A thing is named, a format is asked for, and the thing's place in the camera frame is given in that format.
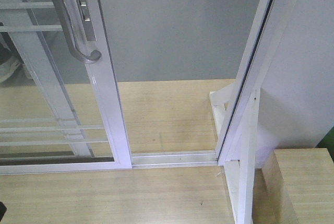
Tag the white framed sliding glass door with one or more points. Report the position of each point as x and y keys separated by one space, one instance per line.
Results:
x=32 y=141

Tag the white door frame post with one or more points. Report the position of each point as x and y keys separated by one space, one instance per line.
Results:
x=235 y=108

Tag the grey metal door handle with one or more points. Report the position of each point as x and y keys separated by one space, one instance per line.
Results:
x=69 y=33

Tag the light wooden floor platform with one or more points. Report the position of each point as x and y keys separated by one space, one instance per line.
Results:
x=160 y=116

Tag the light wooden box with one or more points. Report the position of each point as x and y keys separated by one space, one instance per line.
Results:
x=300 y=185

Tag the metal door lock plate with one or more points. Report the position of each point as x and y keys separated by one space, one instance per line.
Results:
x=86 y=20

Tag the white fixed glass door panel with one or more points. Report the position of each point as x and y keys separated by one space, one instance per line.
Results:
x=27 y=35

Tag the aluminium door floor track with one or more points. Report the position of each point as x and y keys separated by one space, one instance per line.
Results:
x=174 y=159

